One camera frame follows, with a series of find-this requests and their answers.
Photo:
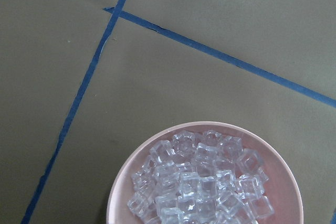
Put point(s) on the pile of clear ice cubes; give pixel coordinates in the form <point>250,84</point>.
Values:
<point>205,177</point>

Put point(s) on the pink bowl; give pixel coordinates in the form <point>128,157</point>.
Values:
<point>281,189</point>

